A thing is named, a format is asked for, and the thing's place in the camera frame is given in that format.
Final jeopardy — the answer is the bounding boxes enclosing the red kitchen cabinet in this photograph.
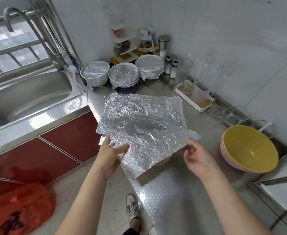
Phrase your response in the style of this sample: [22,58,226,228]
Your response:
[0,111,102,204]

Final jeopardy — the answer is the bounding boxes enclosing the white spoon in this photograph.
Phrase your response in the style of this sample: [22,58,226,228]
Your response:
[259,121,273,135]

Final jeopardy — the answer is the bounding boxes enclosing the yellow bowl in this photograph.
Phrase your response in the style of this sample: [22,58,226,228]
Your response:
[222,125,279,173]

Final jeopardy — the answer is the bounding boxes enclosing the person's dark trousers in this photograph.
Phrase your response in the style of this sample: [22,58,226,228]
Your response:
[123,227,140,235]

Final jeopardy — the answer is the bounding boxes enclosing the red plastic bag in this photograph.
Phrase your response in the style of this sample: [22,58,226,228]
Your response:
[0,182,56,235]

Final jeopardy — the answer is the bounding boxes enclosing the person's right forearm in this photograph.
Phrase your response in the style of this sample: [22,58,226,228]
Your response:
[202,171,274,235]

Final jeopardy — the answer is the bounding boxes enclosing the white corner shelf rack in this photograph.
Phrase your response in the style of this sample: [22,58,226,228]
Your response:
[108,22,156,62]

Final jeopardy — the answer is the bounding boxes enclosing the person's left white shoe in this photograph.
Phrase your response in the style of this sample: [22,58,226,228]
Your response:
[126,194,140,223]

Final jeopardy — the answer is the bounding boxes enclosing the metal window railing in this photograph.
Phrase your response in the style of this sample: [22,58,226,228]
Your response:
[0,39,46,76]

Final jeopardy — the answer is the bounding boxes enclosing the person's right hand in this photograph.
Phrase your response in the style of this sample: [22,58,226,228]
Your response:
[183,138,223,183]

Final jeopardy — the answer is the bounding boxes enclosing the white dish brush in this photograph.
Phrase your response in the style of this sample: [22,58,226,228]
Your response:
[67,63,80,76]

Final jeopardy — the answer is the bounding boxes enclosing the foil-covered bowl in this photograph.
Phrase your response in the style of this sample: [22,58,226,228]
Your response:
[108,62,140,89]
[80,60,110,88]
[96,115,201,178]

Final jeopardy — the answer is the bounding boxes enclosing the white shaker with black lid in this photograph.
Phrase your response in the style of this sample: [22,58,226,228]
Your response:
[164,56,172,75]
[170,59,179,80]

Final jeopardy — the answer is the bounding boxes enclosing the pink translucent cup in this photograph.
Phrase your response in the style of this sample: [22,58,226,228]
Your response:
[192,85,209,105]

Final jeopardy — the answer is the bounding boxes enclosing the white rectangular tray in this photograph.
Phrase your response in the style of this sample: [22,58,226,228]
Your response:
[175,83,215,113]

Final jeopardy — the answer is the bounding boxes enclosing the colourful snack packet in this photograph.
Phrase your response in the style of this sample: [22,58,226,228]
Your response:
[138,28,155,52]

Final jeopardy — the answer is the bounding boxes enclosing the tall white steel-capped bottle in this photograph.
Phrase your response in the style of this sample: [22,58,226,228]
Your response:
[158,35,171,59]

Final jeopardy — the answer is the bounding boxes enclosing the stainless steel sink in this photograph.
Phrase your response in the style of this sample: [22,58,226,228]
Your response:
[0,66,90,160]

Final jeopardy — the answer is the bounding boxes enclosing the person's left hand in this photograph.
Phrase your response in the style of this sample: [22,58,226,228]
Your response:
[93,136,130,180]

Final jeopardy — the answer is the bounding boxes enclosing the steel faucet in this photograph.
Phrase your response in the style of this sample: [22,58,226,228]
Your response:
[3,7,66,71]

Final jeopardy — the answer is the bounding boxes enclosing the person's left forearm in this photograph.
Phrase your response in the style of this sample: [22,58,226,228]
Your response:
[55,169,116,235]

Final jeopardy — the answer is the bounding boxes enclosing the foil-wrapped bowl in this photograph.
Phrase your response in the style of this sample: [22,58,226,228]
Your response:
[135,54,165,81]

